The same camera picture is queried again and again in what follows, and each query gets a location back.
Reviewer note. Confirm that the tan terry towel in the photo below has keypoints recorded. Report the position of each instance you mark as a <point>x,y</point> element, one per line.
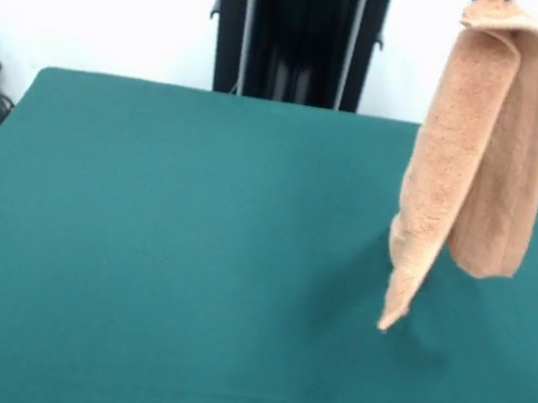
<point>455,162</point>

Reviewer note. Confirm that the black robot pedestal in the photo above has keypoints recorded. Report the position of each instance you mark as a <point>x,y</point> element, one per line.
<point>296,40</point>

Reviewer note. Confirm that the dark green table cloth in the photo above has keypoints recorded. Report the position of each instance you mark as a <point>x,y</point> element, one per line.
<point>143,244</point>

